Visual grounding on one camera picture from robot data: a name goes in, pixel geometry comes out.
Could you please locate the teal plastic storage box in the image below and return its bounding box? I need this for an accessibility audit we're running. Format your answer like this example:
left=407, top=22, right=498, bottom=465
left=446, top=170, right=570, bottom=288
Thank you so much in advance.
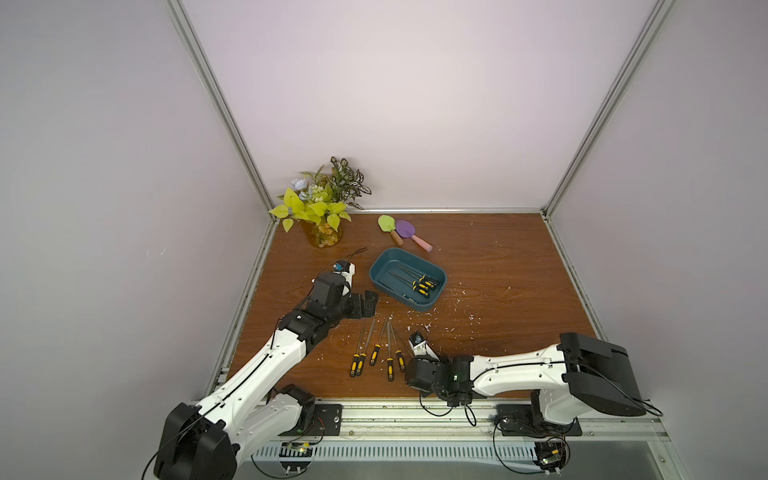
left=369, top=248, right=448, bottom=312

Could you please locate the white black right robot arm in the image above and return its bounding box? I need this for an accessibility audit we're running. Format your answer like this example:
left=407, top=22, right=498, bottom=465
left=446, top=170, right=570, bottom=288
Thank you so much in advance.
left=405, top=332, right=646, bottom=425

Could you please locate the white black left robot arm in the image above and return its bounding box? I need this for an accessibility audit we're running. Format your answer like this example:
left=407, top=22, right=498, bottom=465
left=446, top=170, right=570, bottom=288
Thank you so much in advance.
left=144, top=260, right=378, bottom=479

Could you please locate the artificial green leafy plant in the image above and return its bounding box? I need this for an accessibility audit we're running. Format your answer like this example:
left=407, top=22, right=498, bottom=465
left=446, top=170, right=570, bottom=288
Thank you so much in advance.
left=269, top=157, right=372, bottom=233

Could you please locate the right small circuit board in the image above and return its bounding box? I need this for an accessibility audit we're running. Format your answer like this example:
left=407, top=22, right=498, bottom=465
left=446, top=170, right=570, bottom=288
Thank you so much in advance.
left=533, top=438, right=570, bottom=476

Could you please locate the small circuit board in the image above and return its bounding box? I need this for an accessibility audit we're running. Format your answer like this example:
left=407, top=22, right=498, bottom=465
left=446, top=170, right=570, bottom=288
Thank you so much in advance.
left=278, top=442, right=315, bottom=478
left=533, top=438, right=570, bottom=476

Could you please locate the left small circuit board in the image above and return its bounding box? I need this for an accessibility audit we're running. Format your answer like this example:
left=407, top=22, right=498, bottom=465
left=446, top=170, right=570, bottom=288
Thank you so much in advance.
left=278, top=442, right=315, bottom=478

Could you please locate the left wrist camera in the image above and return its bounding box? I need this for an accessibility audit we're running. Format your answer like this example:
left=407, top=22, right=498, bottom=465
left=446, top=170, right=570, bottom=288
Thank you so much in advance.
left=332, top=259, right=356, bottom=295

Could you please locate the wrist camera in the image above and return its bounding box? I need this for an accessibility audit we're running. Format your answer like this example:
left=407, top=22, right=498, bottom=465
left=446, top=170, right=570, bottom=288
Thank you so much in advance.
left=408, top=331, right=440, bottom=361
left=332, top=259, right=356, bottom=295

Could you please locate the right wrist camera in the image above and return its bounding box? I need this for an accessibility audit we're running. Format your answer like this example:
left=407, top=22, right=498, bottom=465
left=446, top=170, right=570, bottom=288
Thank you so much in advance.
left=408, top=331, right=440, bottom=361

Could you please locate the green trowel wooden handle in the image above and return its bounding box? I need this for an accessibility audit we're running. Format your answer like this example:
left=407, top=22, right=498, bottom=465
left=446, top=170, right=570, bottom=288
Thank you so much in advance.
left=377, top=215, right=404, bottom=246

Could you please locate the purple trowel pink handle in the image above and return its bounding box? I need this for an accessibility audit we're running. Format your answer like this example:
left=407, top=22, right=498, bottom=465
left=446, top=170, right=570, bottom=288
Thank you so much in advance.
left=395, top=219, right=433, bottom=252

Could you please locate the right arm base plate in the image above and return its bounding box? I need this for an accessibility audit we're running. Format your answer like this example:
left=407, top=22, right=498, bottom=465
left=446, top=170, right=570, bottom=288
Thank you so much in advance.
left=494, top=404, right=583, bottom=439

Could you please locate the aluminium mounting rail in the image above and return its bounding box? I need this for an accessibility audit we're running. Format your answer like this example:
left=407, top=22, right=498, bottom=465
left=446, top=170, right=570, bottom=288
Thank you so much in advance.
left=239, top=399, right=670, bottom=444

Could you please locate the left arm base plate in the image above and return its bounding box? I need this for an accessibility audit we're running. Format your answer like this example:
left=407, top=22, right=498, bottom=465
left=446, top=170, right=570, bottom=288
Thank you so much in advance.
left=278, top=402, right=344, bottom=439

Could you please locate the white slotted cable duct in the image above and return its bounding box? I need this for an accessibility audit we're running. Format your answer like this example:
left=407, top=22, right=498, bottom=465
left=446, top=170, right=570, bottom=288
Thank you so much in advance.
left=252, top=441, right=535, bottom=464

